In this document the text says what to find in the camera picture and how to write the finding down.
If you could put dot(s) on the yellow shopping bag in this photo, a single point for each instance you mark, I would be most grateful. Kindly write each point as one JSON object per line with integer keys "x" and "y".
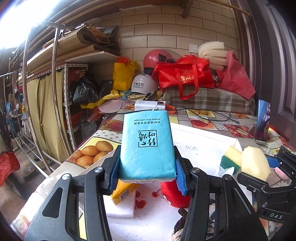
{"x": 124, "y": 72}

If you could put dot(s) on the plaid cloth covered box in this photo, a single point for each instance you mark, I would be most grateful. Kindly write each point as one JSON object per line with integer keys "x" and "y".
{"x": 211, "y": 99}

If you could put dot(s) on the metal shelf with curtain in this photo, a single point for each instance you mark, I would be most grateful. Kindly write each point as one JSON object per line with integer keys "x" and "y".
{"x": 68, "y": 45}

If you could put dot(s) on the yellow small box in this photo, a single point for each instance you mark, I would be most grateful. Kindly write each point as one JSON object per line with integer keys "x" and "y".
{"x": 122, "y": 191}

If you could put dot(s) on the white helmet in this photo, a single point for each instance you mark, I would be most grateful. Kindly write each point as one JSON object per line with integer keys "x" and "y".
{"x": 144, "y": 84}

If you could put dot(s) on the smartphone on stand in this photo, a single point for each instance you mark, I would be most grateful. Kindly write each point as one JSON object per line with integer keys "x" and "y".
{"x": 263, "y": 118}

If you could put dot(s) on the red helmet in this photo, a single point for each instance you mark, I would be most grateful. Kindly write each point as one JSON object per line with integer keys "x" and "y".
{"x": 157, "y": 55}

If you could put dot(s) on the blue tissue pack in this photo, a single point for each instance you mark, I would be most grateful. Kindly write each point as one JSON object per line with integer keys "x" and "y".
{"x": 147, "y": 152}

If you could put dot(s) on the white foam slab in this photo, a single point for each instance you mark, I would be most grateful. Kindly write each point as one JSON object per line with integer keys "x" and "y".
{"x": 124, "y": 209}

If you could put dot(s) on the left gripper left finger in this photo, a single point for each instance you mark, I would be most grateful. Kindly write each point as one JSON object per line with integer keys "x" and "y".
{"x": 57, "y": 218}

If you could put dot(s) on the dark wooden door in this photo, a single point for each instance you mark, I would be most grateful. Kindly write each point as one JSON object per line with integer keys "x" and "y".
{"x": 267, "y": 42}

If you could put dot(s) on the patterned cloth toy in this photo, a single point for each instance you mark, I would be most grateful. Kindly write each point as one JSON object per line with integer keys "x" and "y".
{"x": 179, "y": 226}

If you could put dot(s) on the large yellow sponge block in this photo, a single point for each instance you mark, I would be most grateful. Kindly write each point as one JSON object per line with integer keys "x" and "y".
{"x": 254, "y": 163}

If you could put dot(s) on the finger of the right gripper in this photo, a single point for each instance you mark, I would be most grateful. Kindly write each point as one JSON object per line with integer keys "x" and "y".
{"x": 251, "y": 183}
{"x": 287, "y": 162}

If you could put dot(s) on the red tote bag gold print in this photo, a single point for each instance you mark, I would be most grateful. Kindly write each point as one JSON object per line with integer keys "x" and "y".
{"x": 188, "y": 74}

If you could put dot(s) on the red plush apple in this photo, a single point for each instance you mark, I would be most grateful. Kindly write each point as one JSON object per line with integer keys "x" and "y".
{"x": 173, "y": 196}

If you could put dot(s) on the black plastic bag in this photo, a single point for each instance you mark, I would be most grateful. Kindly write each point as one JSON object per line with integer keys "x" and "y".
{"x": 87, "y": 91}

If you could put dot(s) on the red nonwoven bag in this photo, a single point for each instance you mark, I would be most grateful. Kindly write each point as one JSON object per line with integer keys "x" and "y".
{"x": 233, "y": 78}

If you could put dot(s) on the cream foam roll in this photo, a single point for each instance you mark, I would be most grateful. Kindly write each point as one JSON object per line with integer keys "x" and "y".
{"x": 216, "y": 54}

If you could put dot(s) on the yellow green scrub sponge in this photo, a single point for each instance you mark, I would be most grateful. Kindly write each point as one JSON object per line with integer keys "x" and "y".
{"x": 231, "y": 158}

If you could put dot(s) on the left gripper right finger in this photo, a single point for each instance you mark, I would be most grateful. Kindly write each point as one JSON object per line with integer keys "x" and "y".
{"x": 222, "y": 200}

